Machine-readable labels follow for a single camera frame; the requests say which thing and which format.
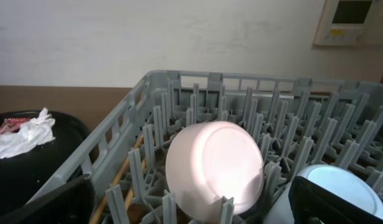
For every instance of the white wall control panel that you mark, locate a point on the white wall control panel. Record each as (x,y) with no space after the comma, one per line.
(350,23)

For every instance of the round black tray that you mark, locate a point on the round black tray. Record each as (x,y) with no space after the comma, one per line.
(23,175)

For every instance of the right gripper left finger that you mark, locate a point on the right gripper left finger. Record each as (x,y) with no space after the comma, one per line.
(72,202)

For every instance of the grey dishwasher rack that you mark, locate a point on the grey dishwasher rack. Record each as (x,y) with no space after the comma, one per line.
(296,122)

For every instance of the white tissue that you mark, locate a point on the white tissue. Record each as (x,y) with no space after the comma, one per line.
(32,133)

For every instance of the white bowl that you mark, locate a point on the white bowl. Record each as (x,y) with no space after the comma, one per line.
(210,161)

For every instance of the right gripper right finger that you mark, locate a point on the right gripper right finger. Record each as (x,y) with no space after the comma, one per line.
(311,203)

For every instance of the red snack wrapper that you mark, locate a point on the red snack wrapper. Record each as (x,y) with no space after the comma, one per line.
(11,125)

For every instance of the blue cup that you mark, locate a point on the blue cup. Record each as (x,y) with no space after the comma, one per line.
(338,181)

